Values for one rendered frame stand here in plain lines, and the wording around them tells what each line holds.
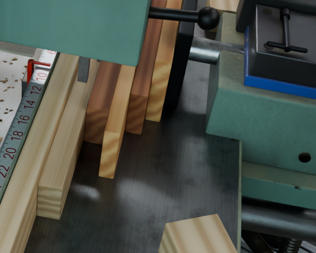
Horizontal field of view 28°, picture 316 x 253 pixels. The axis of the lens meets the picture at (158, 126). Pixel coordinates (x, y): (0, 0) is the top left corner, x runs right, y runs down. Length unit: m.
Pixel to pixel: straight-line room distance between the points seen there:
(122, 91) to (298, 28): 0.19
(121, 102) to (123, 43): 0.07
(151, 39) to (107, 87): 0.09
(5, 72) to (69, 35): 0.32
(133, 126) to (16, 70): 0.27
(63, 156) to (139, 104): 0.10
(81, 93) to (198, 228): 0.18
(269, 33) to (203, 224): 0.21
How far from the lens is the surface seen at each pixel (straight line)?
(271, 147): 0.65
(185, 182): 0.58
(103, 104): 0.58
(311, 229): 0.70
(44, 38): 0.53
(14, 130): 0.53
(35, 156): 0.52
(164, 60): 0.59
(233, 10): 0.77
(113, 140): 0.54
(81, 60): 0.57
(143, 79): 0.60
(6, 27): 0.54
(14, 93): 0.80
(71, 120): 0.56
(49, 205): 0.52
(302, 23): 0.65
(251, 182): 0.65
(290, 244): 0.84
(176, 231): 0.49
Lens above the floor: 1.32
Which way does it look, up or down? 42 degrees down
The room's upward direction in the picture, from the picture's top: 12 degrees clockwise
